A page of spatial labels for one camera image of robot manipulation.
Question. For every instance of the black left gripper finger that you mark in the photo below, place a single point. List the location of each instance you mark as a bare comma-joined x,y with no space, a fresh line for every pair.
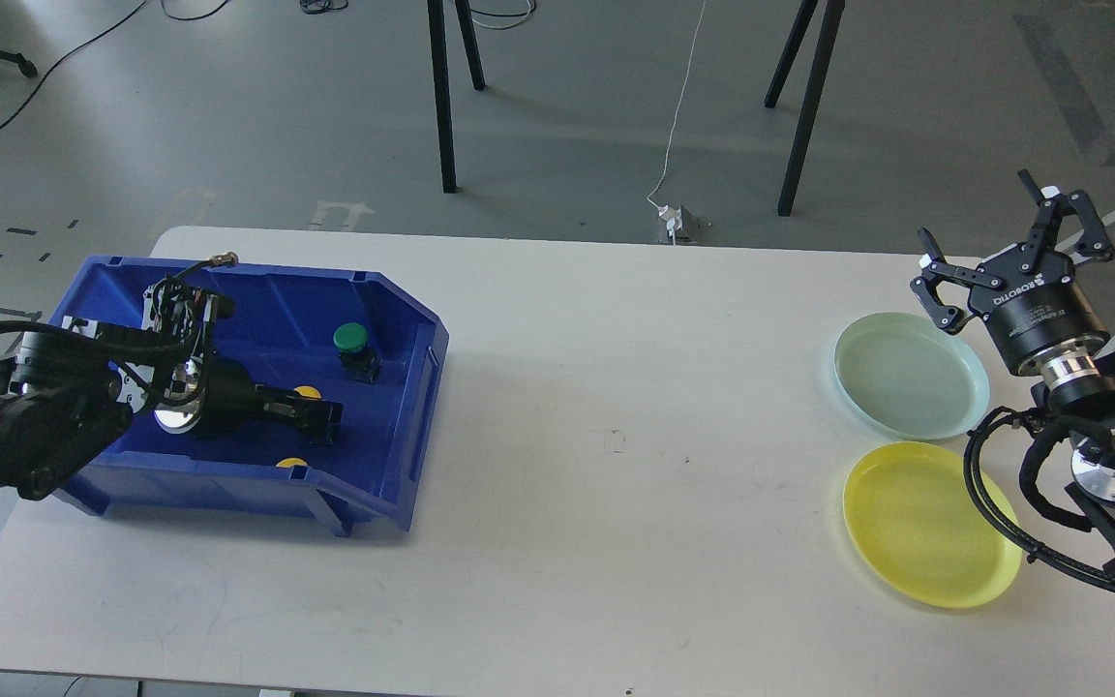
304,416
268,396

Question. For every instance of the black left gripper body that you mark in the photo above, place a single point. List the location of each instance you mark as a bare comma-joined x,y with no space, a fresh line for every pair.
229,399

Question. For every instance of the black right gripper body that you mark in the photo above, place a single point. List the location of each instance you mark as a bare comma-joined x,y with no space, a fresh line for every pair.
1031,312

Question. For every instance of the yellow push button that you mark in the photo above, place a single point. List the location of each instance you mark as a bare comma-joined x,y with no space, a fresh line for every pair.
320,438

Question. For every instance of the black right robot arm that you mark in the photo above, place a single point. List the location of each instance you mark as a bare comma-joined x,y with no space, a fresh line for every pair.
1068,472

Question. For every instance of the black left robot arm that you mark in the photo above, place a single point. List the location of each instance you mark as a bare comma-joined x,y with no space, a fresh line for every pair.
69,391

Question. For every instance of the green push button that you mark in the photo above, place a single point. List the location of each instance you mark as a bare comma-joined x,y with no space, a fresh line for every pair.
360,360

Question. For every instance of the light green plate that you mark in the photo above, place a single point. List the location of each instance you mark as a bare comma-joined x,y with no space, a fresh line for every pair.
900,374

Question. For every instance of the yellow plate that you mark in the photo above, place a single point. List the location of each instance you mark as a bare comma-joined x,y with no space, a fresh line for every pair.
912,521

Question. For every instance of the blue plastic bin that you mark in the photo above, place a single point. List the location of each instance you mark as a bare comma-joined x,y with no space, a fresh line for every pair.
281,330

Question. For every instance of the white power adapter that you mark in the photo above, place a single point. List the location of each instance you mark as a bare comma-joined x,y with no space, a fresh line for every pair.
678,226

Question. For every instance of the black tripod legs right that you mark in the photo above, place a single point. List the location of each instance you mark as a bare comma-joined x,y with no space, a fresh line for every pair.
813,90

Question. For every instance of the black tripod legs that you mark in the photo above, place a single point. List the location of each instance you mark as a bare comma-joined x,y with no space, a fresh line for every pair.
440,74
813,90

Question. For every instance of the black tripod legs left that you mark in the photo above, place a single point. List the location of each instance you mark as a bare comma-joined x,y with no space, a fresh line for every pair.
440,74

